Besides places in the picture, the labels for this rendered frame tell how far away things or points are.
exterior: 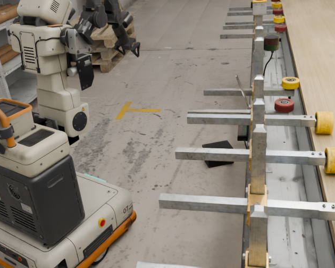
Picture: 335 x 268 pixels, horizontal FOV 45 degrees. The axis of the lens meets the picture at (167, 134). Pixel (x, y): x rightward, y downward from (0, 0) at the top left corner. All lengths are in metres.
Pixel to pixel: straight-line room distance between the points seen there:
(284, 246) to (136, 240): 1.14
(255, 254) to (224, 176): 1.98
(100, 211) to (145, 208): 0.48
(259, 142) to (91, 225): 1.32
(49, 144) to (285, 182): 1.02
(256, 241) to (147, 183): 2.01
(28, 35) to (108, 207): 0.97
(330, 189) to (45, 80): 1.41
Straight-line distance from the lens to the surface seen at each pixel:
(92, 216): 2.18
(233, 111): 1.77
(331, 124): 1.50
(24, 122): 1.91
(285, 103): 1.76
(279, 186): 1.73
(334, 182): 1.30
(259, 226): 0.84
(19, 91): 4.49
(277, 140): 2.05
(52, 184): 1.90
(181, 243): 2.35
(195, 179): 2.82
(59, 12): 1.99
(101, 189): 2.36
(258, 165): 1.05
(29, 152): 1.78
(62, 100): 2.05
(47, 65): 1.99
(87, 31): 1.90
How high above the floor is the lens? 1.64
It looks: 29 degrees down
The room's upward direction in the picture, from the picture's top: 5 degrees counter-clockwise
